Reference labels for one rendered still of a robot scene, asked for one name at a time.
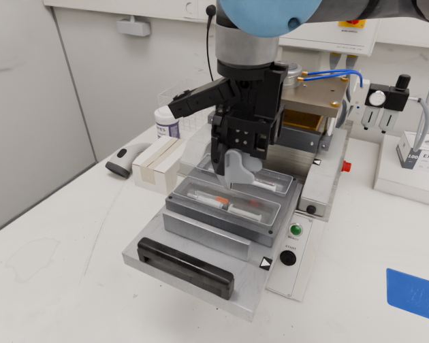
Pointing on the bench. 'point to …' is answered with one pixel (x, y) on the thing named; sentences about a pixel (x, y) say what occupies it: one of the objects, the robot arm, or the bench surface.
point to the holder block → (254, 233)
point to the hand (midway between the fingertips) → (225, 181)
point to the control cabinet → (308, 34)
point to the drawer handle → (186, 265)
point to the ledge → (406, 177)
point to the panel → (297, 245)
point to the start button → (287, 258)
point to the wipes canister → (167, 123)
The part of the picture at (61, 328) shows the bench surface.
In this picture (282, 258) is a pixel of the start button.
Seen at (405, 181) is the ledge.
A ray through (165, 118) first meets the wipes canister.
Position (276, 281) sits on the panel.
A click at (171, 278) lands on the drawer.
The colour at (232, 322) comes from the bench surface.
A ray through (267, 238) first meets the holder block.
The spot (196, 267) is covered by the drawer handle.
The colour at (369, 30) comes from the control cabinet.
